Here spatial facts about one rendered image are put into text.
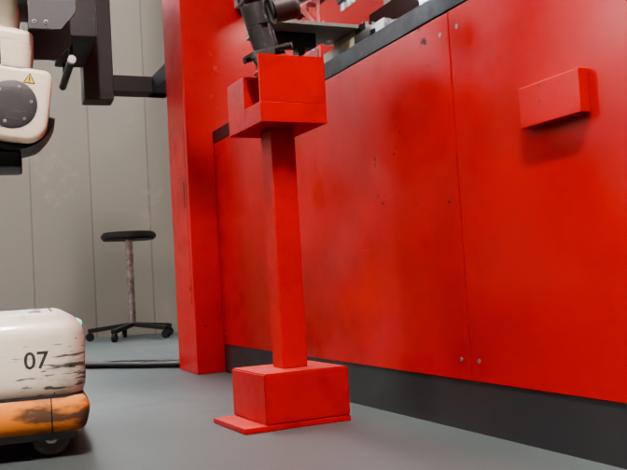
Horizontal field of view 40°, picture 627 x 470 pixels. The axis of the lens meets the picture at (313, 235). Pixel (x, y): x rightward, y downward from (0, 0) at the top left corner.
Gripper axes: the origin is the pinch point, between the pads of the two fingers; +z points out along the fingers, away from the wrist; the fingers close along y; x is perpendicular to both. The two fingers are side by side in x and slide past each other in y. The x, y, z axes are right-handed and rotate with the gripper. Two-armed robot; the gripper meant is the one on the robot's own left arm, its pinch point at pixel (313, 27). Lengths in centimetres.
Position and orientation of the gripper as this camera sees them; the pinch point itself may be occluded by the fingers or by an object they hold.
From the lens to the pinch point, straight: 246.9
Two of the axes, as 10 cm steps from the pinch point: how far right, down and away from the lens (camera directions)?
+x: -7.9, 4.8, -3.8
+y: -3.9, 0.8, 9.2
